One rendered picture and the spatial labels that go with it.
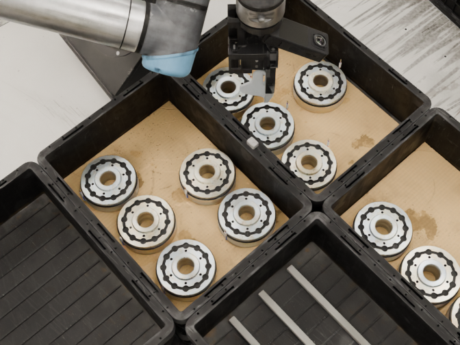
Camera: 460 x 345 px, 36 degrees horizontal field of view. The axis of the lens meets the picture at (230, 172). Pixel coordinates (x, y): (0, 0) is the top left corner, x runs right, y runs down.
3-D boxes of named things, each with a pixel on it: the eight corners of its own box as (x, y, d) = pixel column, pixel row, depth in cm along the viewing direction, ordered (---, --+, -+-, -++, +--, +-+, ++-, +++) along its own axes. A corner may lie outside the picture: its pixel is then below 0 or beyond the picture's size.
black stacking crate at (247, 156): (50, 186, 134) (34, 158, 124) (170, 96, 142) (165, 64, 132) (185, 342, 120) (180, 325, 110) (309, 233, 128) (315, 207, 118)
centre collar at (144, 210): (126, 220, 125) (125, 218, 124) (148, 202, 126) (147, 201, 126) (143, 239, 123) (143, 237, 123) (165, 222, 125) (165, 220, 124)
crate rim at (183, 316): (35, 163, 125) (32, 157, 123) (166, 68, 134) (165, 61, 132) (181, 329, 111) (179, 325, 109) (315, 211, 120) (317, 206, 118)
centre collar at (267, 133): (285, 124, 133) (285, 122, 132) (267, 141, 131) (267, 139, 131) (266, 109, 135) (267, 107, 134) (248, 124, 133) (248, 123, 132)
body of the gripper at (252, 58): (228, 40, 121) (227, -8, 110) (278, 39, 121) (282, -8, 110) (228, 77, 118) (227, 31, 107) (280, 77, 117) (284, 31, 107)
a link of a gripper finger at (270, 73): (263, 80, 123) (264, 41, 116) (273, 80, 123) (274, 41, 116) (263, 99, 120) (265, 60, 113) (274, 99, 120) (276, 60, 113)
